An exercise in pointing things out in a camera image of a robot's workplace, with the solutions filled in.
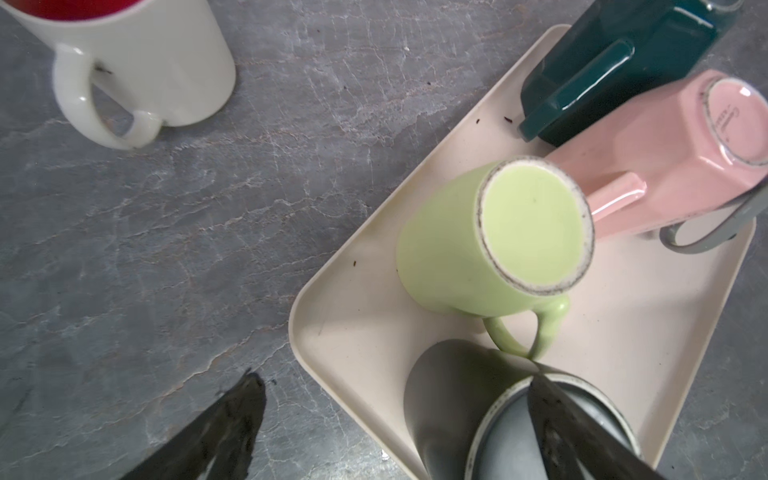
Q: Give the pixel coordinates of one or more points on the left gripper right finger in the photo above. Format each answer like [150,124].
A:
[572,444]

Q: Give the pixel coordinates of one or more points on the grey mug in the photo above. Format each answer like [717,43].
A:
[750,205]

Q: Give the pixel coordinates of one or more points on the black mug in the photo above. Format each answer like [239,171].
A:
[466,410]

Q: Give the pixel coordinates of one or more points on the dark green mug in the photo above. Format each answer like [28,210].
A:
[613,52]

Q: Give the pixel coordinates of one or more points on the pink mug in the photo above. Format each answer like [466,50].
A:
[670,154]

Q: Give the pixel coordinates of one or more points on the white mug red inside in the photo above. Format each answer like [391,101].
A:
[122,70]

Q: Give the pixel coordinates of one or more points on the light green mug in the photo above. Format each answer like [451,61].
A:
[504,242]

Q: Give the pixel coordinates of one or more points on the beige plastic tray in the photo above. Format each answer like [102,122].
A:
[638,325]

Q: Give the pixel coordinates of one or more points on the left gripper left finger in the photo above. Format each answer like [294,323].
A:
[219,443]

